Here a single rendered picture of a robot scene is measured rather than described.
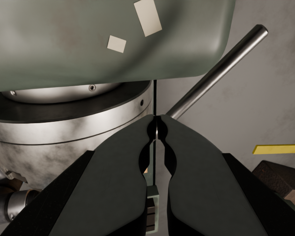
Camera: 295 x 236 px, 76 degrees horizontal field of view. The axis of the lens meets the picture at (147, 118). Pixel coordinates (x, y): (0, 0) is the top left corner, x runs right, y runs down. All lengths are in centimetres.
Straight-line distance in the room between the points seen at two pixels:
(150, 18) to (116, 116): 14
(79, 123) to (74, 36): 11
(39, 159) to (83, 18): 19
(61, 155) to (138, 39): 18
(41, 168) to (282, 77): 213
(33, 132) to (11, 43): 11
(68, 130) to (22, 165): 10
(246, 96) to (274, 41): 50
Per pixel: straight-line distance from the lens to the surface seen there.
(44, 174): 32
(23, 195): 62
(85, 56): 21
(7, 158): 34
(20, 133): 29
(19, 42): 22
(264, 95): 218
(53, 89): 29
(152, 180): 142
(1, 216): 64
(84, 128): 26
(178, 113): 18
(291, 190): 260
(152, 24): 20
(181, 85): 167
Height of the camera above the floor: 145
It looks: 58 degrees down
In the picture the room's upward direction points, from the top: 159 degrees clockwise
